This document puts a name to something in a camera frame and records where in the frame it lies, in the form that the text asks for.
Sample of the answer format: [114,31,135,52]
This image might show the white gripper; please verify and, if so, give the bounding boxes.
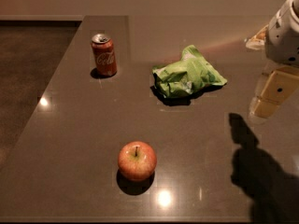
[245,0,299,124]

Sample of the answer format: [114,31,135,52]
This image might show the red yellow apple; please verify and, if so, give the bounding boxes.
[118,141,157,182]

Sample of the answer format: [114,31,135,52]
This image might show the red cola can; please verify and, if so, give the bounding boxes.
[91,34,117,77]

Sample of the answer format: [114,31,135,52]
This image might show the green rice chip bag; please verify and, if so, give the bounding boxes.
[152,45,227,99]

